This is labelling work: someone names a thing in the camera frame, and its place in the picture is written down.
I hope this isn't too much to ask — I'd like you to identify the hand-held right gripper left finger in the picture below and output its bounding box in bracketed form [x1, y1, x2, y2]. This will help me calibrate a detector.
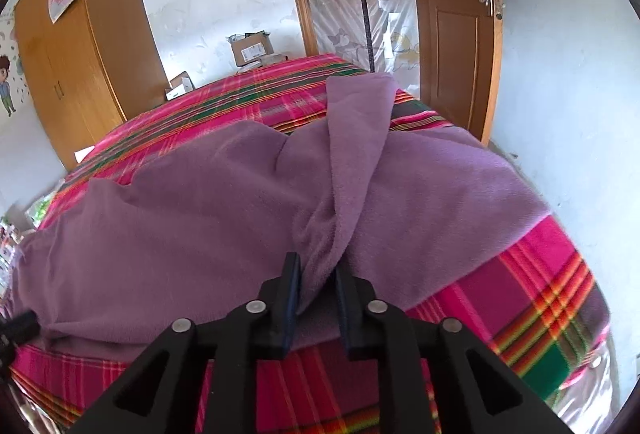
[67, 251, 303, 434]

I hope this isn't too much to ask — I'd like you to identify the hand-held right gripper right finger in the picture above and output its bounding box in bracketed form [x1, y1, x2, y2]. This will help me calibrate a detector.
[334, 264, 576, 434]

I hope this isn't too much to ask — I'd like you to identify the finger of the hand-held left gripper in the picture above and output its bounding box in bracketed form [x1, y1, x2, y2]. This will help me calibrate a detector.
[0, 310, 40, 345]

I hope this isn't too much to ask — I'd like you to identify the purple fleece garment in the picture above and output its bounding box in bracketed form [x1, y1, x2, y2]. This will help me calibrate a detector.
[10, 73, 553, 350]

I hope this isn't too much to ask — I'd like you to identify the white green plastic bag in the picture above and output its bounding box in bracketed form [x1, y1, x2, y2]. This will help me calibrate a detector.
[22, 194, 56, 230]

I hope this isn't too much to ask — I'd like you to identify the plaid bed sheet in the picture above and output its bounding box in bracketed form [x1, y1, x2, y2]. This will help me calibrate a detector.
[10, 54, 613, 434]

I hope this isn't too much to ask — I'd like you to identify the small white box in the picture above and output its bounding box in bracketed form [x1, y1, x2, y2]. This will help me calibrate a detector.
[165, 71, 195, 101]

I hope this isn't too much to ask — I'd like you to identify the pink satin bed cover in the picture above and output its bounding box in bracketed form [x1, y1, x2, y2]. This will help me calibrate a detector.
[12, 329, 623, 430]

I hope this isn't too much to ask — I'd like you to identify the brown cardboard box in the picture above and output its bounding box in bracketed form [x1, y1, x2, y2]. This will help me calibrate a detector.
[226, 30, 275, 67]

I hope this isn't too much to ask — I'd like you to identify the wooden wardrobe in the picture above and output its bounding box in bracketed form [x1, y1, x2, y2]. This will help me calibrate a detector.
[14, 0, 171, 172]

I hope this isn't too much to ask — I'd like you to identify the wooden door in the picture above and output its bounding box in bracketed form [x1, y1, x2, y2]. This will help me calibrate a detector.
[402, 0, 505, 146]

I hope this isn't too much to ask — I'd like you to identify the clear printed door curtain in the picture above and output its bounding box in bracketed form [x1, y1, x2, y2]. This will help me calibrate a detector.
[295, 0, 421, 100]

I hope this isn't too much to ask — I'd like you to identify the cartoon couple wall sticker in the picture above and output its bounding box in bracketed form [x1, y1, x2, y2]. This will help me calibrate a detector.
[0, 14, 31, 117]

